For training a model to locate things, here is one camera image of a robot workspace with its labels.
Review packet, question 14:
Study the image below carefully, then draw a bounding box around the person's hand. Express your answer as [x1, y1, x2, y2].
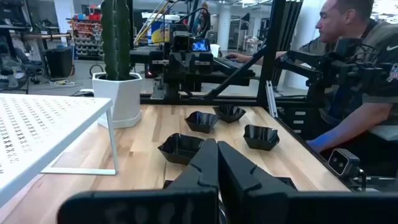
[228, 52, 251, 65]

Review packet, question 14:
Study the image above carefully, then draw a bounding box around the small grey depth camera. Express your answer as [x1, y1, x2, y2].
[327, 148, 361, 178]

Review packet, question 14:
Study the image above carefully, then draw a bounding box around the blue yellow bin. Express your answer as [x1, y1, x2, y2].
[150, 21, 171, 44]

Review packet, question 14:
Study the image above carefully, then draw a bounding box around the black articulated rig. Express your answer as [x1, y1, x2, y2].
[275, 37, 394, 105]

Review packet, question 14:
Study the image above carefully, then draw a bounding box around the white perforated shelf riser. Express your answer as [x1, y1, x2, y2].
[0, 93, 119, 208]

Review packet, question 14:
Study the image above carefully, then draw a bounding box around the black wavy square plate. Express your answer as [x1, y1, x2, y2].
[185, 111, 221, 134]
[243, 124, 280, 152]
[157, 133, 205, 166]
[213, 104, 247, 124]

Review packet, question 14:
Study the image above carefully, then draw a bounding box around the blue lit screen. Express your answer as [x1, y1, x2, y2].
[192, 38, 211, 52]

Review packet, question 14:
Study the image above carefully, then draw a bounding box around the silver aluminium strut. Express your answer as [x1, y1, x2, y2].
[265, 80, 279, 118]

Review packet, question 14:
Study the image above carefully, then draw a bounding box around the green cactus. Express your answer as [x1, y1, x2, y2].
[99, 0, 132, 82]

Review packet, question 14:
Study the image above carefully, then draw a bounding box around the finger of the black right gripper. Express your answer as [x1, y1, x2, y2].
[186, 53, 200, 75]
[174, 53, 187, 75]

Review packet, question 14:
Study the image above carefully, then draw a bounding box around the white hexagonal plant pot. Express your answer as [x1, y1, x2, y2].
[91, 72, 144, 130]

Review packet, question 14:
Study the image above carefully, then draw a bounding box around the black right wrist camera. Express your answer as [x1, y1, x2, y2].
[170, 30, 191, 52]

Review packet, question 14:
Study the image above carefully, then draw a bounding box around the person's forearm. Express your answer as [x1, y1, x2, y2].
[306, 102, 394, 154]

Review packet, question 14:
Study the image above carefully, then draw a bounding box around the black cube box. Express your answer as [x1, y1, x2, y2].
[44, 46, 75, 79]

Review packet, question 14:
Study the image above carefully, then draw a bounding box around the person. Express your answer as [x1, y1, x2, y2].
[228, 0, 398, 156]

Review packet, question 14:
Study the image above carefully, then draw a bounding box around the black aluminium table frame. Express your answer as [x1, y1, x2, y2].
[139, 0, 352, 191]

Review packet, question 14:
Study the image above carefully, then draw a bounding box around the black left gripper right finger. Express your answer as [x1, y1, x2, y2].
[217, 141, 290, 194]

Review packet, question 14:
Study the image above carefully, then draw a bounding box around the parts bin rack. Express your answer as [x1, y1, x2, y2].
[66, 12, 105, 60]

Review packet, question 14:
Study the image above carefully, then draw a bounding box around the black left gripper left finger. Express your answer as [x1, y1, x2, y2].
[166, 138, 219, 191]

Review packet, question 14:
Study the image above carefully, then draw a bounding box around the black drawer cabinet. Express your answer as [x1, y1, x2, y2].
[281, 105, 315, 139]

